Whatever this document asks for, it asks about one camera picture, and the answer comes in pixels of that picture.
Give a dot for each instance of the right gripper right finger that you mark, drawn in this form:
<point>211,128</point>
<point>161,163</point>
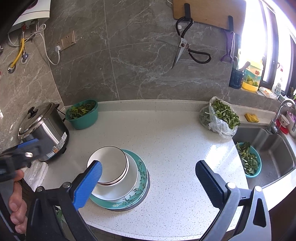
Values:
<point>254,222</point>

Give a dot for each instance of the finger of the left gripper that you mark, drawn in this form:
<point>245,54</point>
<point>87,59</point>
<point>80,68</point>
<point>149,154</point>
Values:
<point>31,150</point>

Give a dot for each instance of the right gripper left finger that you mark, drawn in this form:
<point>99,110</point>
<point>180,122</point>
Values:
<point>43,223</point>

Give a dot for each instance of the left hand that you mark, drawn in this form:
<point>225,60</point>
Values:
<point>18,206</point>

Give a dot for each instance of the white folded cloth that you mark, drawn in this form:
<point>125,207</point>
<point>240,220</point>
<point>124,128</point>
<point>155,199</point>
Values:
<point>34,176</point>

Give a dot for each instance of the stainless steel rice cooker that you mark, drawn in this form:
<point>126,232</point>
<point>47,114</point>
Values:
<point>44,123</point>

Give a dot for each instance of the teal basin in sink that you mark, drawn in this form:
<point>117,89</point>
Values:
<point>250,159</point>

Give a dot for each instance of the teal plastic basin with greens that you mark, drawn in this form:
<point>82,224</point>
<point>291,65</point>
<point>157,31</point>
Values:
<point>83,114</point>

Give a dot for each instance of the stainless steel sink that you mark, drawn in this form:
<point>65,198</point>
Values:
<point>276,155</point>

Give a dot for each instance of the white plate in stack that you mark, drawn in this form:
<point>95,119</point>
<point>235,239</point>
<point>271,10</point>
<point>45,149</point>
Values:
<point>118,191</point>

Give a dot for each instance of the chrome faucet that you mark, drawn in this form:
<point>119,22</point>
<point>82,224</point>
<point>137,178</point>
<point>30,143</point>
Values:
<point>272,127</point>

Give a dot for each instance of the teal rimmed floral plate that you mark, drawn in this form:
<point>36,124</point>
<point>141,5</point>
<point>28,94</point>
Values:
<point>132,196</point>

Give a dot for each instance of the yellow sponge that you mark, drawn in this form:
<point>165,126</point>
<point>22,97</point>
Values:
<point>252,118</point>

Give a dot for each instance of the small cup by faucet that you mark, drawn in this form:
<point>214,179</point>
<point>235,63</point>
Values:
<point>284,121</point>

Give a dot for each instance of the bag of green vegetables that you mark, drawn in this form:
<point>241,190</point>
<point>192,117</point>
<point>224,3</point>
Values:
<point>218,116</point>

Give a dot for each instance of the white detergent bottle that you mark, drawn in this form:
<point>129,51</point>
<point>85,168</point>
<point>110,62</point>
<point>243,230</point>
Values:
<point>280,82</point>

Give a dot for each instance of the dark blue utensil holder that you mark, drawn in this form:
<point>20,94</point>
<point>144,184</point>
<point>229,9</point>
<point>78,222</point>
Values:
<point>236,79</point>

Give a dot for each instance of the yellow cooking oil bottle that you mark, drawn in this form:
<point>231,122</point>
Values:
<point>252,76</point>

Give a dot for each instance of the white water heater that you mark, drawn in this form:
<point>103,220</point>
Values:
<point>38,11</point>

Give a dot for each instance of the purple peeler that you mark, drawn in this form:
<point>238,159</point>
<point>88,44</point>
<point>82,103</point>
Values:
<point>227,57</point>

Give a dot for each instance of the wooden cutting board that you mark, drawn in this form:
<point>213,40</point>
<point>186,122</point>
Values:
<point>214,12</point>

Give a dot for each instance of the wall power socket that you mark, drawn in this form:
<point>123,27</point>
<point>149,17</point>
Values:
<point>66,41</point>

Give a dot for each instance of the black handled kitchen scissors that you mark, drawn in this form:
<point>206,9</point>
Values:
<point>184,46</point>

